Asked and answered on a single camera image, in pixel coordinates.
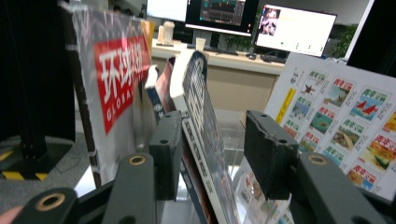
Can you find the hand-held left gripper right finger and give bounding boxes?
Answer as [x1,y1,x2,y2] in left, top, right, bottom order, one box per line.
[243,109,301,201]

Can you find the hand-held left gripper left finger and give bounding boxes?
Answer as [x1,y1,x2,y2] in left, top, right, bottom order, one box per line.
[148,110,184,202]

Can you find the dark purple magazine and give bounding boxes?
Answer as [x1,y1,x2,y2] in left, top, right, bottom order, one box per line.
[169,50,241,224]

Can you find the purple magazine with brown back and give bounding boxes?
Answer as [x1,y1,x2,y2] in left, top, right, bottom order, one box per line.
[144,55,177,125]

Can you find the white picture-grid magazine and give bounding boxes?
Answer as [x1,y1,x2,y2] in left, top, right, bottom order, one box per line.
[264,51,396,202]

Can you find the thick red-label magazine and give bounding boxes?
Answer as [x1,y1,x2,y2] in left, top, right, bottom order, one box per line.
[60,1,157,188]

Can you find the beige wooden desk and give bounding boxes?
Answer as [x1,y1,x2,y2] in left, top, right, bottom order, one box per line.
[150,38,286,114]

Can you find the black keyboard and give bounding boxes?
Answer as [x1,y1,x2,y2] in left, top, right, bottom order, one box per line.
[260,53,288,64]

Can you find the paper cup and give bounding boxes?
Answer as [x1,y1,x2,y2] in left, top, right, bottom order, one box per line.
[195,36,207,52]

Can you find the pale bottles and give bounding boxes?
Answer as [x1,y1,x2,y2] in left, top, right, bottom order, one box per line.
[156,21,176,48]

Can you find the wide white screen monitor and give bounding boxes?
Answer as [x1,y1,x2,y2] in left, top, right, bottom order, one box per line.
[254,3,338,59]

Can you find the black stand base striped tape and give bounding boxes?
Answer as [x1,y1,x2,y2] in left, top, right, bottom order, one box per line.
[0,134,74,182]

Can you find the green plant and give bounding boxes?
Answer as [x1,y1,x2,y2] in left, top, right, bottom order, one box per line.
[323,23,359,61]

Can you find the dark screen monitor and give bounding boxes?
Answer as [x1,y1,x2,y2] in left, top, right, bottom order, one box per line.
[185,0,260,37]

